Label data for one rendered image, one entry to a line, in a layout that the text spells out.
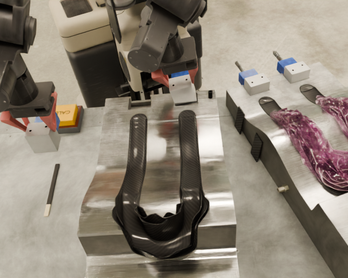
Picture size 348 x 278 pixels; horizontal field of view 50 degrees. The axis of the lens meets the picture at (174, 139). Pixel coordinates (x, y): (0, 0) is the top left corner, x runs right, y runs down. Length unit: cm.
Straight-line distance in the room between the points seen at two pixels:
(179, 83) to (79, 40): 67
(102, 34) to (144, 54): 80
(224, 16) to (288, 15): 45
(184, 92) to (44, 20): 248
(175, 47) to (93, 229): 36
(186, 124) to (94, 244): 33
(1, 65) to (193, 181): 37
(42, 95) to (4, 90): 12
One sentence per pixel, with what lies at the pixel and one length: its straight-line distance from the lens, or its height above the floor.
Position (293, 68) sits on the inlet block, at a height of 88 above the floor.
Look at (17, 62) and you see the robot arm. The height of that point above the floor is 112.
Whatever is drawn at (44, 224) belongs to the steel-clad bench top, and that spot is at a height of 80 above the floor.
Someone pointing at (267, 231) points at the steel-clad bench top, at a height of 80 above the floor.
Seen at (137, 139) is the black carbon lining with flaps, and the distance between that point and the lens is 80.
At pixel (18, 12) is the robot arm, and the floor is 121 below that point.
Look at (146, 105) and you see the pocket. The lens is 90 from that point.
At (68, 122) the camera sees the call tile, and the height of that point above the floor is 83.
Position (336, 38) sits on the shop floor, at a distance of 271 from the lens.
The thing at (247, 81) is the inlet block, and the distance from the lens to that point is 91.
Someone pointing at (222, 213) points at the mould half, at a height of 93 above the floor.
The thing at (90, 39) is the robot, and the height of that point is 73.
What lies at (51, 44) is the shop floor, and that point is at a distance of 290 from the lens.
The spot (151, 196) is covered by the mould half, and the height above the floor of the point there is 93.
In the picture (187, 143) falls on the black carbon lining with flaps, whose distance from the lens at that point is 78.
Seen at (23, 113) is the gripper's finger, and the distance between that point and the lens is 72.
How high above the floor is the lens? 147
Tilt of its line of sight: 49 degrees down
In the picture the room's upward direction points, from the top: 8 degrees counter-clockwise
